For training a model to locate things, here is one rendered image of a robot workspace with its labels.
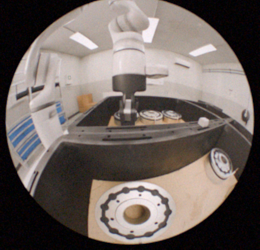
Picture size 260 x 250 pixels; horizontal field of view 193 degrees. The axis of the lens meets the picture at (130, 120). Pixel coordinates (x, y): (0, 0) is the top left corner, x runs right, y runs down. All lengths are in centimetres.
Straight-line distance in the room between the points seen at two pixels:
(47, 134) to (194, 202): 35
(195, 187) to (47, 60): 42
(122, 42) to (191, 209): 32
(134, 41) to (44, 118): 26
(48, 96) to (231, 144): 52
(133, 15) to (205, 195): 39
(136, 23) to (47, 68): 23
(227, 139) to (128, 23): 41
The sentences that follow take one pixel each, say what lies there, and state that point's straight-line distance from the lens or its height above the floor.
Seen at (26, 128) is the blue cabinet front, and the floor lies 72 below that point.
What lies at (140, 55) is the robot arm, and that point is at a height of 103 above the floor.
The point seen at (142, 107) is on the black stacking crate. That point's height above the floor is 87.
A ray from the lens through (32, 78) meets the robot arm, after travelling 24.
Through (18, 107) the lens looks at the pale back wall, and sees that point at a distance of 265.
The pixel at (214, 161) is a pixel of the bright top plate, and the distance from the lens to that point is 22.
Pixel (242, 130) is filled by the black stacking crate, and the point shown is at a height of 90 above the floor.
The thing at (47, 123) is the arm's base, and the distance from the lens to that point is 23.
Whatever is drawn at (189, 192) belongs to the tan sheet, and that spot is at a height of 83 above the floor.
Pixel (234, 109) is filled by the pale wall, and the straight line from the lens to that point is 356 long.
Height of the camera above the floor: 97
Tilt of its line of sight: 26 degrees down
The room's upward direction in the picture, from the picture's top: straight up
